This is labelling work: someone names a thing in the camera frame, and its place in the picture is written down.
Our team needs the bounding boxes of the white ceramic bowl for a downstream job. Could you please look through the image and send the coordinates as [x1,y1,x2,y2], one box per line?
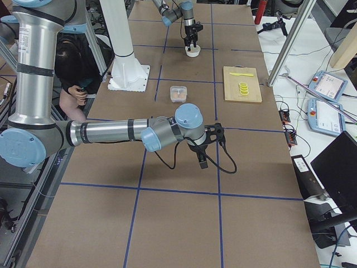
[185,44,201,58]

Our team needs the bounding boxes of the aluminium frame post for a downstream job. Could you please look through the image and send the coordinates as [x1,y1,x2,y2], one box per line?
[267,0,316,87]

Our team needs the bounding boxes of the teach pendant far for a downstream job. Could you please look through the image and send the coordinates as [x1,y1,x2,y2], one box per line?
[308,71,348,103]

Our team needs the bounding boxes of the teach pendant near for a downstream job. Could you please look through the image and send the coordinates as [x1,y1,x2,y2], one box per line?
[307,98,346,137]

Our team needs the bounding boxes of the black laptop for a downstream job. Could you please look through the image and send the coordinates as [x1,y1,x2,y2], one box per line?
[311,131,356,209]

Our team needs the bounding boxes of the yellow plastic knife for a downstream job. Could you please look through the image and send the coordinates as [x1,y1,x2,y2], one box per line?
[229,72,254,77]

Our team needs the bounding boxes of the black box with label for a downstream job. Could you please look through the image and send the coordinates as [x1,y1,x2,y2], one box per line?
[291,155,327,201]

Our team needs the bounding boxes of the red fire extinguisher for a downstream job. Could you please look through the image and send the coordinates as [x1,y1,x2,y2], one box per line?
[254,0,268,25]

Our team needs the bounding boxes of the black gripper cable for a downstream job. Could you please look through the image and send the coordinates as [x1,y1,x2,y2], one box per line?
[150,136,238,174]

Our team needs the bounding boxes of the bamboo cutting board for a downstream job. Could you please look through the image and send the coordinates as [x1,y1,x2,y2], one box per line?
[223,66,262,103]

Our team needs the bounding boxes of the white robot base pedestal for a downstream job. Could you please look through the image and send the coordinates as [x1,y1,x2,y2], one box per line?
[100,0,150,92]

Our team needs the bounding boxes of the teach pendant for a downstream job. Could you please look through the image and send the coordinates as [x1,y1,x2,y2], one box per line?
[308,71,348,103]
[307,98,346,137]

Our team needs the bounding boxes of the clear plastic egg box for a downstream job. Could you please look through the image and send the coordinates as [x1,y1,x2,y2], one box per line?
[170,86,187,103]

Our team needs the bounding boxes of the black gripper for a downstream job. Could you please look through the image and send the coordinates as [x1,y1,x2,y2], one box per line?
[184,23,203,52]
[186,123,225,169]

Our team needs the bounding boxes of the seated person dark clothes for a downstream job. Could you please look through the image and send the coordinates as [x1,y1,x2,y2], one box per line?
[55,33,102,122]

